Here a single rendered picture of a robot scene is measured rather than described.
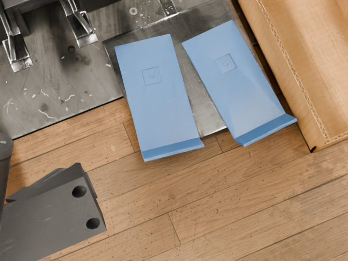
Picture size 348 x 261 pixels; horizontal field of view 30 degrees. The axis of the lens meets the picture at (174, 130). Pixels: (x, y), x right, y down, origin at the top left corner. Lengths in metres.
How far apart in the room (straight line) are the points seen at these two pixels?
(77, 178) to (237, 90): 0.38
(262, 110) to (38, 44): 0.29
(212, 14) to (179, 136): 0.16
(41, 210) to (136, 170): 0.35
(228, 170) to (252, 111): 0.08
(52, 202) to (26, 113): 0.38
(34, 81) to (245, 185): 0.29
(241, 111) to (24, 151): 0.26
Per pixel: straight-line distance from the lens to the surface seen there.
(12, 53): 0.74
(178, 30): 0.81
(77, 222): 0.45
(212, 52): 0.80
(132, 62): 0.79
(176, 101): 0.78
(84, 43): 0.74
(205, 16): 0.82
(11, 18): 0.76
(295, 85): 0.76
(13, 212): 0.44
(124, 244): 0.77
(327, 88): 0.83
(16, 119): 0.81
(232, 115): 0.78
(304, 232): 0.79
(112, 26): 0.84
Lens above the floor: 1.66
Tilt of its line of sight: 75 degrees down
